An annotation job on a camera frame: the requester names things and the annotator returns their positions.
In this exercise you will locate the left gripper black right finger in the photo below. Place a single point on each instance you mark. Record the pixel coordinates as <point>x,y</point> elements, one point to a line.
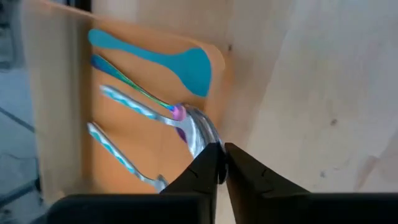
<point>295,208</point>

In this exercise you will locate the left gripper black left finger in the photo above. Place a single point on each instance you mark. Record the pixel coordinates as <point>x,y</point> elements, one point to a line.
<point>140,208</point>

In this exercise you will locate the orange rectangular tray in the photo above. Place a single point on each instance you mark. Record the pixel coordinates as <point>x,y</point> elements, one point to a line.
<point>140,149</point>

